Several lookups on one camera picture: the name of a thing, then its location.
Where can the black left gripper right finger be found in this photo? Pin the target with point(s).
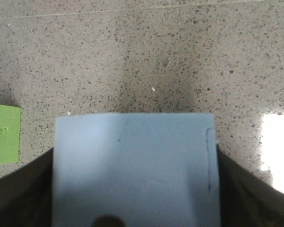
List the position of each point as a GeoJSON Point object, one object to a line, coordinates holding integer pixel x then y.
{"type": "Point", "coordinates": [247, 201]}

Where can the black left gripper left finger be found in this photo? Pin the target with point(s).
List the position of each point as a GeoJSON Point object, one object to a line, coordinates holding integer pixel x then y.
{"type": "Point", "coordinates": [26, 194]}

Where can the light blue foam cube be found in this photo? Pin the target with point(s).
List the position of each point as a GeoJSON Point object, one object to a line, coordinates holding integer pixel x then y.
{"type": "Point", "coordinates": [147, 169]}

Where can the green foam cube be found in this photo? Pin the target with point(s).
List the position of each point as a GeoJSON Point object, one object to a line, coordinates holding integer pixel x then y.
{"type": "Point", "coordinates": [10, 120]}

